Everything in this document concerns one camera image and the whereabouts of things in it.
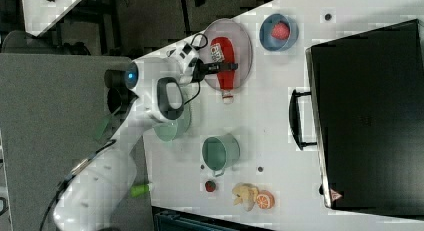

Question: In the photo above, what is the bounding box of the red strawberry toy in bowl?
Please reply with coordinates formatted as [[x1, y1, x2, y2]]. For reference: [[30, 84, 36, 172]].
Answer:
[[271, 22, 290, 40]]

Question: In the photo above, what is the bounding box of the green marker pen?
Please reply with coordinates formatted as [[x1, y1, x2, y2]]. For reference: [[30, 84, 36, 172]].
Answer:
[[130, 183, 154, 197]]

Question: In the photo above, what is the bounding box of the green metal cup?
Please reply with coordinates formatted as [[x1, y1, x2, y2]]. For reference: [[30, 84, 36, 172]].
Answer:
[[202, 134, 240, 177]]

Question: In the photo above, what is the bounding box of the orange slice toy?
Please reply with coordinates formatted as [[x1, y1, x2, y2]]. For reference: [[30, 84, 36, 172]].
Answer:
[[256, 190, 275, 209]]

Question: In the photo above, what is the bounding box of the beige garlic toy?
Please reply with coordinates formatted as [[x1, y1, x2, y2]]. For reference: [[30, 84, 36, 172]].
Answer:
[[232, 183, 259, 212]]

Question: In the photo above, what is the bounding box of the green perforated strainer bowl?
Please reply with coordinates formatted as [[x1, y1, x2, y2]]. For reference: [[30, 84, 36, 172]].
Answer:
[[154, 105, 191, 142]]

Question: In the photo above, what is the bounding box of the black toaster oven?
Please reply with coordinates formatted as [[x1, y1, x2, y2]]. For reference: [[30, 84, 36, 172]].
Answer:
[[305, 19, 424, 220]]

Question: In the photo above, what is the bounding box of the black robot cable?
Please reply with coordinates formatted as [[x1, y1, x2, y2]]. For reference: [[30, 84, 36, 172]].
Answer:
[[39, 139, 117, 231]]

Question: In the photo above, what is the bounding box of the blue bowl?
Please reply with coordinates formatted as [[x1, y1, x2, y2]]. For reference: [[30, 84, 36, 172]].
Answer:
[[259, 14, 299, 51]]

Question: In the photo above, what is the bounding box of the small red strawberry toy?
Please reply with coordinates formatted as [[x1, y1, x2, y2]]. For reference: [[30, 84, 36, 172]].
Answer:
[[205, 181, 216, 192]]

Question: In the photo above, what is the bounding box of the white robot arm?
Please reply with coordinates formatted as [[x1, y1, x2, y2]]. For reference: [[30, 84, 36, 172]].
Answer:
[[52, 42, 238, 231]]

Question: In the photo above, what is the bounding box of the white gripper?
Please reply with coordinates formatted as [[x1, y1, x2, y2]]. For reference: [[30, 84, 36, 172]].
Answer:
[[167, 42, 238, 85]]

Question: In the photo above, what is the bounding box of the red ketchup bottle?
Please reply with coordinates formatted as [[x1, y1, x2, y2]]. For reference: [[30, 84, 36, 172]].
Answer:
[[210, 37, 235, 104]]

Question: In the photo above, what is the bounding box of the pink round plate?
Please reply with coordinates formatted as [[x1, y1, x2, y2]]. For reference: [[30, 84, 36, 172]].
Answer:
[[200, 19, 253, 93]]

